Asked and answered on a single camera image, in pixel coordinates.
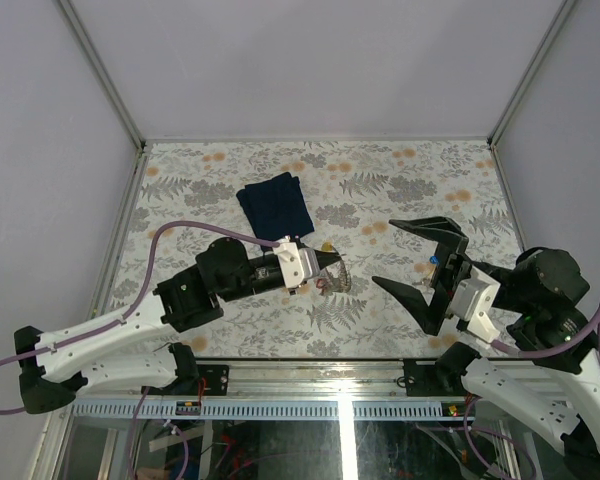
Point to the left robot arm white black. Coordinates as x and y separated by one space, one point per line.
57 367

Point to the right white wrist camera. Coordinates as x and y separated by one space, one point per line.
471 304

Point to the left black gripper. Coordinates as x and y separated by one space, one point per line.
326 259

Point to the key with yellow tag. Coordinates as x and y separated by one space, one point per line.
427 277

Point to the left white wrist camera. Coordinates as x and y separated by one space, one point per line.
291 268

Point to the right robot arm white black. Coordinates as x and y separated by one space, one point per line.
528 312

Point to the right aluminium frame post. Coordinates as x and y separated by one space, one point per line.
541 53

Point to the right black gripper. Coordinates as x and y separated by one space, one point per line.
452 261

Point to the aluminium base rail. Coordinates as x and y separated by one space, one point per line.
295 379

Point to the folded navy blue cloth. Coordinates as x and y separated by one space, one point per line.
276 208

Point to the left aluminium frame post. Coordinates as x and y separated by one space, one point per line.
88 49

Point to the keyring with tagged keys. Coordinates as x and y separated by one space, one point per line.
335 278

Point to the slotted white cable duct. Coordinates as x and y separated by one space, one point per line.
285 410

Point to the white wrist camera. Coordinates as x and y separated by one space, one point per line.
471 304
291 268

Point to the aluminium frame post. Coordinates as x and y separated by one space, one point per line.
541 53
88 49

